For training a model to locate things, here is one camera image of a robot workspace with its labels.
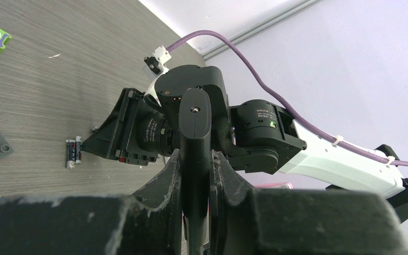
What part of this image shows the pink toy toaster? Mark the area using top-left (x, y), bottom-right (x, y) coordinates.
top-left (255, 182), bottom-right (293, 190)

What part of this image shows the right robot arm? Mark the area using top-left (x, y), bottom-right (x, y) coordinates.
top-left (82, 65), bottom-right (408, 221)

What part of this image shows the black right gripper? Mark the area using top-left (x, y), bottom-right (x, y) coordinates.
top-left (82, 88), bottom-right (155, 166)

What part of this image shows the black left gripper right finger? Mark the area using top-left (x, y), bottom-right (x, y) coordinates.
top-left (209, 152), bottom-right (408, 254)

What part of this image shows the AAA battery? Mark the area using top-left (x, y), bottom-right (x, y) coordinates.
top-left (75, 136), bottom-right (82, 164)
top-left (65, 139), bottom-right (75, 169)

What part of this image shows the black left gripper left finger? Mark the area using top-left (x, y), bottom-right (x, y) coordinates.
top-left (0, 151), bottom-right (182, 254)

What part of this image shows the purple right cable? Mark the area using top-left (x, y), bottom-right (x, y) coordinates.
top-left (165, 30), bottom-right (408, 186)

